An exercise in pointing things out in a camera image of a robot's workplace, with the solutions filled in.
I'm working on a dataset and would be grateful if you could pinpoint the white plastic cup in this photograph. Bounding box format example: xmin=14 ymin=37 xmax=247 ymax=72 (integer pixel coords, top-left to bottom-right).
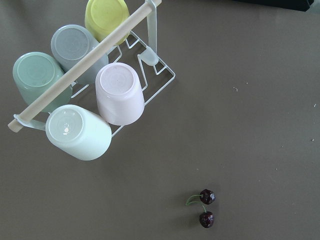
xmin=45 ymin=104 xmax=112 ymax=161

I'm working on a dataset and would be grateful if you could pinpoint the black box behind table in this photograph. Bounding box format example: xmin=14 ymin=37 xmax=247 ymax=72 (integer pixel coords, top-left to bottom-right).
xmin=237 ymin=0 xmax=315 ymax=12

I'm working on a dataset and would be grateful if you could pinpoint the green plastic cup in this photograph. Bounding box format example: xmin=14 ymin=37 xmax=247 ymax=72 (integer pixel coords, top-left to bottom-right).
xmin=12 ymin=52 xmax=64 ymax=105

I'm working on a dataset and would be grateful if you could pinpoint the grey plastic cup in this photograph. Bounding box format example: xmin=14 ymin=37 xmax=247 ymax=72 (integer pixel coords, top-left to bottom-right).
xmin=51 ymin=24 xmax=109 ymax=85

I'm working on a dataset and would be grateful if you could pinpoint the dark red cherry pair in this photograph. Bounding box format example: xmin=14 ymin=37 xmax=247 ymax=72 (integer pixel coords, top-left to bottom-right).
xmin=185 ymin=189 xmax=216 ymax=229

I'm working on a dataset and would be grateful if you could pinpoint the pink plastic cup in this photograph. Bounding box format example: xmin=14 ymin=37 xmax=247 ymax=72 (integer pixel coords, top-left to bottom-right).
xmin=95 ymin=62 xmax=145 ymax=126

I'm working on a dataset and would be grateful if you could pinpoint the yellow plastic cup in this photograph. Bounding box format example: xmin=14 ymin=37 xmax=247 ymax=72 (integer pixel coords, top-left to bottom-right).
xmin=84 ymin=0 xmax=130 ymax=42

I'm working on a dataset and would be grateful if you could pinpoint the white wire cup rack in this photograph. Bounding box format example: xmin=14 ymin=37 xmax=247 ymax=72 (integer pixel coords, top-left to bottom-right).
xmin=8 ymin=0 xmax=176 ymax=133

